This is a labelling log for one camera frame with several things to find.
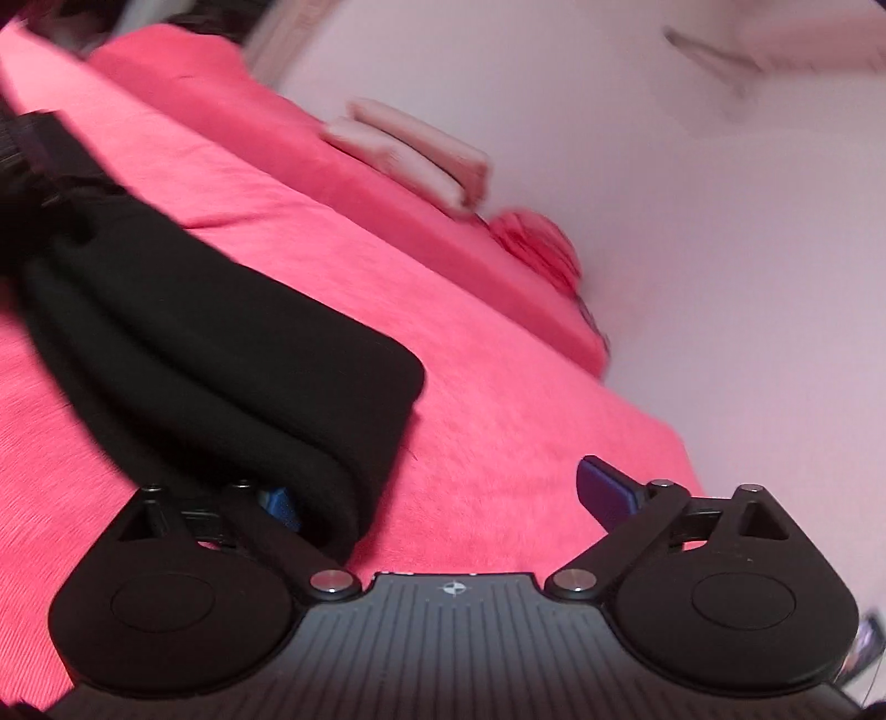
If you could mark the pink bed sheet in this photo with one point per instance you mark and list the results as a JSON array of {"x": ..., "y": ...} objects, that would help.
[{"x": 484, "y": 415}]

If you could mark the pale pink pillow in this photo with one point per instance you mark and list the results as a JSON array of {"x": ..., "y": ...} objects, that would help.
[
  {"x": 384, "y": 156},
  {"x": 432, "y": 142}
]

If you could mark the black pants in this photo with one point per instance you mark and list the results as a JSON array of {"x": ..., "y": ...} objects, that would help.
[{"x": 207, "y": 360}]

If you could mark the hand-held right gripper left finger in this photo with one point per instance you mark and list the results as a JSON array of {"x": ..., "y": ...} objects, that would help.
[{"x": 277, "y": 504}]

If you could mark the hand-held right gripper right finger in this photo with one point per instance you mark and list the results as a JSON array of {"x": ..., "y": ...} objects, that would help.
[{"x": 606, "y": 488}]

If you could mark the pink curtain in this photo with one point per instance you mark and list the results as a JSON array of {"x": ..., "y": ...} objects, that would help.
[{"x": 291, "y": 34}]

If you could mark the folded pink blanket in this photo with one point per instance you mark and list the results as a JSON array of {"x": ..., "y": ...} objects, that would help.
[{"x": 536, "y": 246}]

